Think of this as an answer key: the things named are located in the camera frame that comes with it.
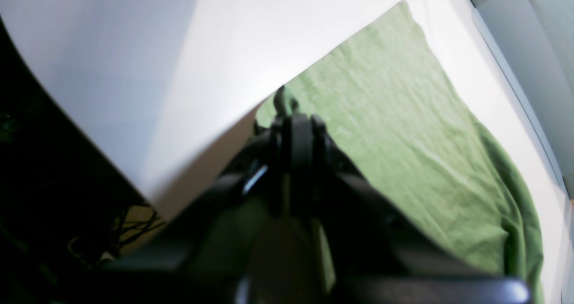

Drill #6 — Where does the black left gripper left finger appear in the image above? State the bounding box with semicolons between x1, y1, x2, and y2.
67;116;292;304

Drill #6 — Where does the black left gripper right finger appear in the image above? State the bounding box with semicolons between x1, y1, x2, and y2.
291;114;531;304

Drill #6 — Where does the green t-shirt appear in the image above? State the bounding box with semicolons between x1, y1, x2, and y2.
235;2;544;304

